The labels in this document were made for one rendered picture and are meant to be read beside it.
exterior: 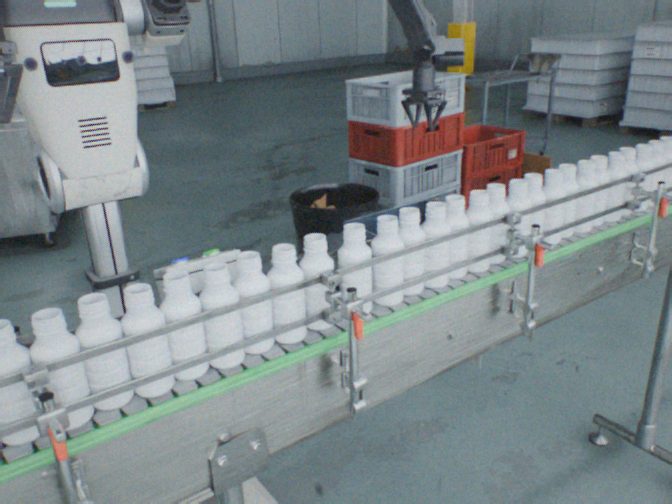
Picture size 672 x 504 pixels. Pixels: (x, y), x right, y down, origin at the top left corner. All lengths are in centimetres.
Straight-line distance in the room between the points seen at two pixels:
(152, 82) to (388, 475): 898
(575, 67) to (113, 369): 770
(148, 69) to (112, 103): 912
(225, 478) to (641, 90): 708
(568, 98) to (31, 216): 621
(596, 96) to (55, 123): 731
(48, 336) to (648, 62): 724
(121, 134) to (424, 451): 154
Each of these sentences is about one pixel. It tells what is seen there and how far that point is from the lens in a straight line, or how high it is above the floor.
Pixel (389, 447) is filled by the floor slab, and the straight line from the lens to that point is 238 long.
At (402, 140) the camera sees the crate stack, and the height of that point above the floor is 81.
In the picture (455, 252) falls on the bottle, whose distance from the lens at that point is 123.
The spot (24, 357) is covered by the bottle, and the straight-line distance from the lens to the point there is 89.
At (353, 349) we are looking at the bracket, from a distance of 101.
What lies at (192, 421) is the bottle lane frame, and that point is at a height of 95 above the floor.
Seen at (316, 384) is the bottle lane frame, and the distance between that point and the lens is 107.
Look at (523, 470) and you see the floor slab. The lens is 235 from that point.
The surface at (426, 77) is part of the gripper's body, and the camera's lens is 161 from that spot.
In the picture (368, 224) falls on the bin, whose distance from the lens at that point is 180.
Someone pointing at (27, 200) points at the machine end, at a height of 36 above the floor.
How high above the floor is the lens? 152
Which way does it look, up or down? 23 degrees down
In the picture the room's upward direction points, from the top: 2 degrees counter-clockwise
